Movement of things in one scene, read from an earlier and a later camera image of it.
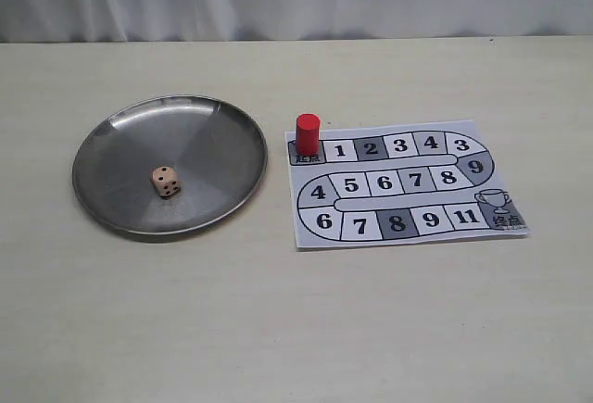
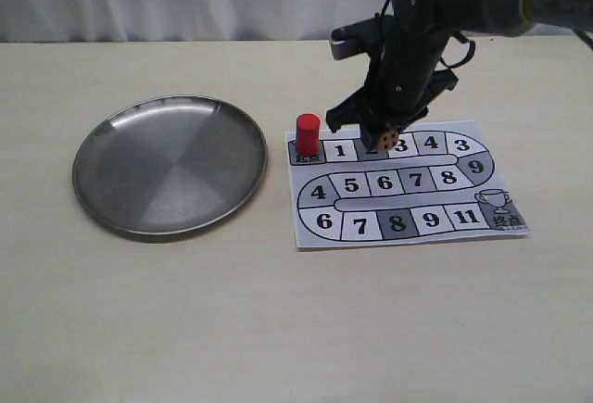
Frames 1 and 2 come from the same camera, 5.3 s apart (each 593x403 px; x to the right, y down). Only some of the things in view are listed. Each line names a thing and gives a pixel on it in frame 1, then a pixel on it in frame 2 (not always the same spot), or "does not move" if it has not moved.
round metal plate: x=170 y=168 does not move
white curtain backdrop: x=240 y=0 does not move
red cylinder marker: x=308 y=134 does not move
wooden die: x=166 y=181 to x=387 y=140
